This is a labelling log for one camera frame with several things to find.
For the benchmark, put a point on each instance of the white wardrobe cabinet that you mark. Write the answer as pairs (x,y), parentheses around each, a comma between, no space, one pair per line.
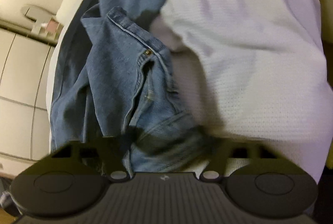
(25,127)

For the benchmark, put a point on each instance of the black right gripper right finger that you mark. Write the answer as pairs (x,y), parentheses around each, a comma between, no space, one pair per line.
(260,181)

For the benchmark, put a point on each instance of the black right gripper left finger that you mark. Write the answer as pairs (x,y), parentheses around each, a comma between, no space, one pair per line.
(71,179)

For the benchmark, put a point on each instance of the blue denim jeans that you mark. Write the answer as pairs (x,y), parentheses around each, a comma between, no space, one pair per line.
(114,82)

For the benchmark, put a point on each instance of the white bed cover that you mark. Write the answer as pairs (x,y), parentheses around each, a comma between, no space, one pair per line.
(245,69)

